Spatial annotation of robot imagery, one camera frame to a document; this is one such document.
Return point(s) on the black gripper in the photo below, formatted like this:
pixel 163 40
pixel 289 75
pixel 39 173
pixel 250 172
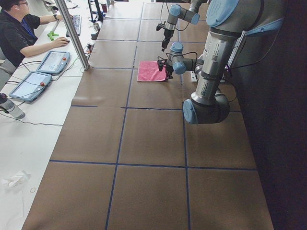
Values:
pixel 168 67
pixel 166 35

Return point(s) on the pink towel with white edge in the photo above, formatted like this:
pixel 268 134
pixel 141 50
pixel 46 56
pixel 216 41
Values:
pixel 149 71

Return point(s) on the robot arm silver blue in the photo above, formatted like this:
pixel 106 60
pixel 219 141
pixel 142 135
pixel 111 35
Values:
pixel 177 12
pixel 226 19

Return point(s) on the metal cup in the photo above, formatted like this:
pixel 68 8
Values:
pixel 96 26

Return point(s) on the black keyboard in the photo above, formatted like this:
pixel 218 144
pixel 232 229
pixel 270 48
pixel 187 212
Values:
pixel 77 22

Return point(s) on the upper blue teach pendant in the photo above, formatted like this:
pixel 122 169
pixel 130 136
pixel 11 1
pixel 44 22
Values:
pixel 54 62

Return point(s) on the blue teach pendant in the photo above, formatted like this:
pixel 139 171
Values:
pixel 54 62
pixel 31 86

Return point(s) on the green plastic tool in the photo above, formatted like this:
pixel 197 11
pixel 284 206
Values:
pixel 51 35

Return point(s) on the lower blue teach pendant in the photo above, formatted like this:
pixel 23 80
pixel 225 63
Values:
pixel 31 86

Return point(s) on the seated person in black shirt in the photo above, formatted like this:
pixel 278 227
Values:
pixel 17 36

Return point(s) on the grey water bottle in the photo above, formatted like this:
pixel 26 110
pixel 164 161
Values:
pixel 11 107

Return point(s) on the crumpled white tissue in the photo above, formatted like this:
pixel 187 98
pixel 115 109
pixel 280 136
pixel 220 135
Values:
pixel 15 180

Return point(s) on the white camera post with base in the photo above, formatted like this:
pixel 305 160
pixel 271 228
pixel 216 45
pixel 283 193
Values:
pixel 194 77

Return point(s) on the aluminium frame post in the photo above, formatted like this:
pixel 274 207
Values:
pixel 73 35

